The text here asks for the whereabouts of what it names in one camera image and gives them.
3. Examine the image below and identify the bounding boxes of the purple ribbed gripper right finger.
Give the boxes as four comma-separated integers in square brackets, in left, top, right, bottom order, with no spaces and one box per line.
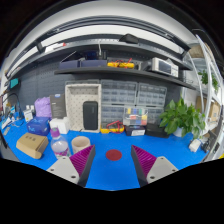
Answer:
[131,145,178,187]

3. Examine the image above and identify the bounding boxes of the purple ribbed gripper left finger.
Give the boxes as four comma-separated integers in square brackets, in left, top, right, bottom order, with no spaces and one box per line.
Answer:
[47,145,96,187]

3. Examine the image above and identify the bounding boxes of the clear water bottle purple cap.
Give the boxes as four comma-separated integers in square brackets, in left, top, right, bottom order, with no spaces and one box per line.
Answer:
[50,128,70,158]

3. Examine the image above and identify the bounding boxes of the blue table mat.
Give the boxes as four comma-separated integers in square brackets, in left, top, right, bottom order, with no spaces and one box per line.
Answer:
[0,117,208,192]

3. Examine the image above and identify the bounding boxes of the red round coaster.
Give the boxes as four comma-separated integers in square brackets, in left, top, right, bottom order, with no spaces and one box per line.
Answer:
[106,149,122,161]

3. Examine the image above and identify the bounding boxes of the black flat case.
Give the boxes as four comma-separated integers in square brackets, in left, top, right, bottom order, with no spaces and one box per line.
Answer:
[145,123,169,138]

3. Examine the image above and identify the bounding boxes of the black box white label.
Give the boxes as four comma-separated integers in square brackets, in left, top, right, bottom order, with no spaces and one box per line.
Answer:
[125,125,145,136]

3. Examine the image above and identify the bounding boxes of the brown cardboard box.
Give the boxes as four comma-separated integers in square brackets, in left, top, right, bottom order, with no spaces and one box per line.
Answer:
[16,133,48,159]

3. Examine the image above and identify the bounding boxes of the yellow red clamp meter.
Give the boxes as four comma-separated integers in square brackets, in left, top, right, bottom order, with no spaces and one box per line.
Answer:
[100,120,125,134]

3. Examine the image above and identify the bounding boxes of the white power adapter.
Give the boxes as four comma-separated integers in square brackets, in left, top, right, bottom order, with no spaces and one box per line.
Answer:
[189,139,201,152]

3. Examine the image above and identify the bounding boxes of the clear box colourful parts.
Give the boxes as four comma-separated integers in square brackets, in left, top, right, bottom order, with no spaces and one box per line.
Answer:
[123,107,148,126]

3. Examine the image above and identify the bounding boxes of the blue packaged box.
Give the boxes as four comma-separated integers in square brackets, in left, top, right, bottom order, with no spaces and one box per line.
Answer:
[26,117,50,136]

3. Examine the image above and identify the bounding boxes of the green potted plant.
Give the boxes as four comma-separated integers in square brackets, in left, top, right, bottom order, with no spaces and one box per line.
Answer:
[160,98,205,139]

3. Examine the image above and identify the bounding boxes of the black rectangular power bank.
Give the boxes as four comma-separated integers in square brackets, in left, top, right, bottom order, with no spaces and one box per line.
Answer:
[83,101,98,130]

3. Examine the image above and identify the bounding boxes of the dark grey flat box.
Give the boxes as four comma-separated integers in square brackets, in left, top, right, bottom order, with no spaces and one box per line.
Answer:
[50,94,66,119]

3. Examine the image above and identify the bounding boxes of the clear drawer organiser right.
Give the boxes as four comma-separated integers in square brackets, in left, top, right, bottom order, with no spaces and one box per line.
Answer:
[136,83,167,124]

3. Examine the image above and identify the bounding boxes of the clear drawer organiser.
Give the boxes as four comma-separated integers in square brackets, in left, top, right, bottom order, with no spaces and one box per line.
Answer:
[136,83,167,124]
[101,80,137,125]

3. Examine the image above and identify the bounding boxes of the purple plastic bag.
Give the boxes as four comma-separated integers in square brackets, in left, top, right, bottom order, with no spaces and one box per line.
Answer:
[34,97,51,117]

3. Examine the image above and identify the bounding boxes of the small white labelled box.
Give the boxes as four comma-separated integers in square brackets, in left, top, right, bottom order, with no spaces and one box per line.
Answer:
[23,109,33,122]

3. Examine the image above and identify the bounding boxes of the white pegboard tray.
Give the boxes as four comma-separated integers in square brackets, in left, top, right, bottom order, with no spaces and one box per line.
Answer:
[65,84,101,133]

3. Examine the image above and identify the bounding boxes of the clear drawer organiser left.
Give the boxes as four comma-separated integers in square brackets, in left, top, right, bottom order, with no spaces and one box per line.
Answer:
[101,80,137,125]

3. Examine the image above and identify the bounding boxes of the white oscilloscope instrument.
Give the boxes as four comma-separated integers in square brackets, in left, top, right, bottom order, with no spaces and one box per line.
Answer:
[152,57,179,77]

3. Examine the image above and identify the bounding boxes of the dark blue bin left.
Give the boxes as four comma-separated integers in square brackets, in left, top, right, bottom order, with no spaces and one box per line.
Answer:
[59,60,80,70]

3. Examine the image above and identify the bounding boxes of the dark blue bin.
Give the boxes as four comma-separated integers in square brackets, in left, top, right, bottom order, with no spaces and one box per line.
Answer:
[80,60,107,67]
[59,60,80,70]

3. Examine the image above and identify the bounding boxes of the dark blue bin right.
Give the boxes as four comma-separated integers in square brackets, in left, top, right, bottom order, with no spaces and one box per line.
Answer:
[80,60,107,67]

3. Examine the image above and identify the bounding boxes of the yellow red tool on shelf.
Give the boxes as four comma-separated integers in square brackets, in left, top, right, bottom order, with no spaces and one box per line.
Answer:
[107,59,135,69]

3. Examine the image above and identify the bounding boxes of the white metal rack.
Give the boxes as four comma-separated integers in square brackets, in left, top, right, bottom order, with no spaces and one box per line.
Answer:
[187,35,224,162]

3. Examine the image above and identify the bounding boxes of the black wall shelf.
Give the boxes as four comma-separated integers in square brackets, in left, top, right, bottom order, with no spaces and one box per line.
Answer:
[54,67,196,90]

